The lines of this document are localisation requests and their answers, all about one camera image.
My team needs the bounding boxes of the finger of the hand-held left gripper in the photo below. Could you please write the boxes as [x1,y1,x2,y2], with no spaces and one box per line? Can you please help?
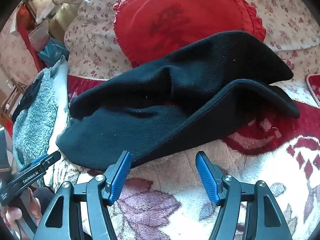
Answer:
[32,151,62,170]

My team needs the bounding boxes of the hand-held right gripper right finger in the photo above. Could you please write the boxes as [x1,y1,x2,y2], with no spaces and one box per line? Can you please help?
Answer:
[195,151,294,240]

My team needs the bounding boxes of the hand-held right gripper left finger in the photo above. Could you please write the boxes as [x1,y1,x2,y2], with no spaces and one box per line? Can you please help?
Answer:
[32,150,132,240]

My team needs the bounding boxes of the black pants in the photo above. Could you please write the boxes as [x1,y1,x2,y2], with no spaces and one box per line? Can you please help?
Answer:
[55,30,300,172]

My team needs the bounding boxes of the person's left hand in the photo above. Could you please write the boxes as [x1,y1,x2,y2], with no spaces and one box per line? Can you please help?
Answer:
[0,189,42,228]

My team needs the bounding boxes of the grey fleece jacket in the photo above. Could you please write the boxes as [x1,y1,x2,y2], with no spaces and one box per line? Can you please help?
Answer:
[12,55,71,188]

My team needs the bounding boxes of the red and white plush blanket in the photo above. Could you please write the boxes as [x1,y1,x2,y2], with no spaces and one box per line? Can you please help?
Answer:
[44,74,320,240]

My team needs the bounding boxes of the small black cloth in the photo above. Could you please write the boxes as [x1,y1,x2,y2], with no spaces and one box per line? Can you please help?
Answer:
[11,81,42,125]

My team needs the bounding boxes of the teal plastic bag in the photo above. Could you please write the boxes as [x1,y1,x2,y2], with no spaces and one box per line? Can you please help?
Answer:
[37,37,71,67]

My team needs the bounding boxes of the floral cushioned chair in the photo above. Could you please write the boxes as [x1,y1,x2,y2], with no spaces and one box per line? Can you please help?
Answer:
[0,5,47,87]

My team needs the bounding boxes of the floral beige sofa cover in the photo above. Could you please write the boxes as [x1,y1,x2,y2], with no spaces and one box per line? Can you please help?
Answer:
[64,0,320,105]

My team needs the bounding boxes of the red heart-shaped frilled cushion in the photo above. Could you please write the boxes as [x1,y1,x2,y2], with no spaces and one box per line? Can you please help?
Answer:
[112,0,267,68]

